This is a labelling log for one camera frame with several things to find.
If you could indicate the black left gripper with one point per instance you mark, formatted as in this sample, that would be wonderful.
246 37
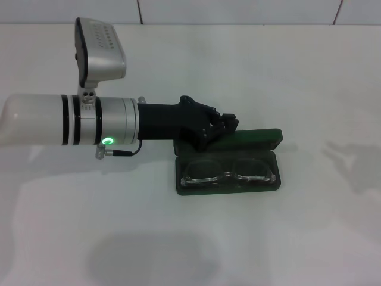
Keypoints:
166 122

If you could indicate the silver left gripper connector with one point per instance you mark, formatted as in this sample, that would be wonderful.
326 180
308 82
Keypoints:
99 153

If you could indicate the green glasses case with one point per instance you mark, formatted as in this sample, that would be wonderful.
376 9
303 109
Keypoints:
256 138

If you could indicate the clear white glasses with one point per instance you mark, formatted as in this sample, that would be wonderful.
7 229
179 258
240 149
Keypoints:
226 174

